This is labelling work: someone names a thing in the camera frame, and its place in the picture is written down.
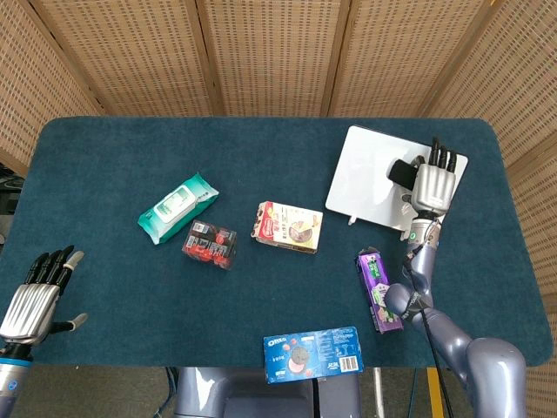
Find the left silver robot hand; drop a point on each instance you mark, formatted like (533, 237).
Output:
(28, 309)

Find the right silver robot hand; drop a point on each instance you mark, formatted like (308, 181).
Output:
(433, 185)

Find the black felt whiteboard eraser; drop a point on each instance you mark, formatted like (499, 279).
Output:
(402, 173)

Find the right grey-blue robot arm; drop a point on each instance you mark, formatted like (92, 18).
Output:
(491, 361)

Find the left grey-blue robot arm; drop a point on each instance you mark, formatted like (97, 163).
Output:
(11, 383)

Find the white plastic table leg bracket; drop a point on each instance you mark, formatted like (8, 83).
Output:
(403, 235)
(352, 219)

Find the white magnetic whiteboard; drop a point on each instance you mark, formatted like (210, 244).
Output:
(365, 174)

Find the dark blue table cloth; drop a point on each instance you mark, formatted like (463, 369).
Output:
(130, 305)

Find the purple toothpaste box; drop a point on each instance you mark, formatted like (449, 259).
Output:
(374, 278)

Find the dark background equipment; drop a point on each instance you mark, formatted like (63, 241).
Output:
(8, 191)

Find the red and white biscuit box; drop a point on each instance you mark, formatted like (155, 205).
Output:
(287, 226)

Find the green wet wipes pack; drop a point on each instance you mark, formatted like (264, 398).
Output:
(174, 209)

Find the clear box of red cups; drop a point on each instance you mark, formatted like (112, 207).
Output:
(209, 246)

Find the woven rattan folding screen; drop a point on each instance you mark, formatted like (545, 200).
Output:
(278, 52)

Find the blue Oreo cookie box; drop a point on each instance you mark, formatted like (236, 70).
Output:
(313, 355)

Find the white table leg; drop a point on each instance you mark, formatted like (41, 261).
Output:
(377, 392)

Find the grey-blue robot torso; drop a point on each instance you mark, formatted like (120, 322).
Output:
(243, 396)

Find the yellow post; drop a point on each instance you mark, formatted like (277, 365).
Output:
(435, 392)

